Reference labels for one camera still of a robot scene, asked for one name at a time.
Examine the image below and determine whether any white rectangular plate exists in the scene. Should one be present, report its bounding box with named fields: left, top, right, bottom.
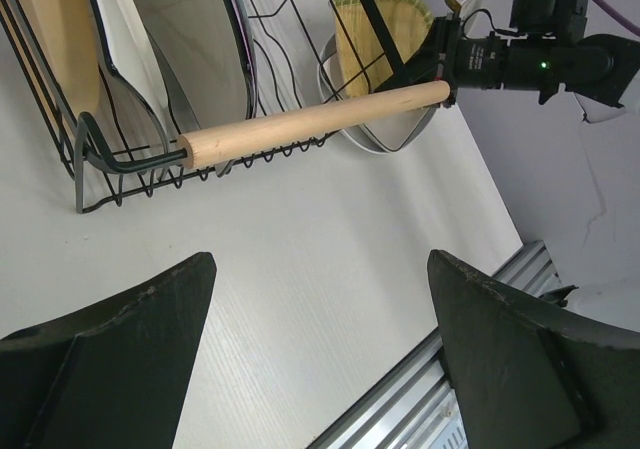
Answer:
left=324, top=58, right=436, bottom=153

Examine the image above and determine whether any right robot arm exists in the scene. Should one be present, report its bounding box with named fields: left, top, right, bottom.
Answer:
left=405, top=0, right=639, bottom=112

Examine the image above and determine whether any white square plate far left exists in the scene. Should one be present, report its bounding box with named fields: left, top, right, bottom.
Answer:
left=89, top=0, right=170, bottom=153

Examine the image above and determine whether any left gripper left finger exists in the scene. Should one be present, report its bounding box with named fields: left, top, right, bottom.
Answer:
left=1, top=252, right=217, bottom=448

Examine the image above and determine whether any black wire dish rack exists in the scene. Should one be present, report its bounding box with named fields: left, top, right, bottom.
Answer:
left=1, top=0, right=425, bottom=214

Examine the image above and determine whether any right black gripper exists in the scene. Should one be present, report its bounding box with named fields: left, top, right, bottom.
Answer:
left=405, top=14, right=508, bottom=107

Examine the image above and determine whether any woven fan-shaped plate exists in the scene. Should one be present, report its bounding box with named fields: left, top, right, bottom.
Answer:
left=333, top=0, right=435, bottom=98

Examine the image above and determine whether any wooden plate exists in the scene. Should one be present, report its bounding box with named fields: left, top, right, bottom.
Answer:
left=16, top=0, right=101, bottom=116

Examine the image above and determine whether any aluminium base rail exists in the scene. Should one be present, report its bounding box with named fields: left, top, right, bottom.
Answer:
left=299, top=239, right=576, bottom=449

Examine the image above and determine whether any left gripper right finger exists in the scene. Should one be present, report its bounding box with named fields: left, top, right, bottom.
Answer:
left=426, top=250, right=639, bottom=448

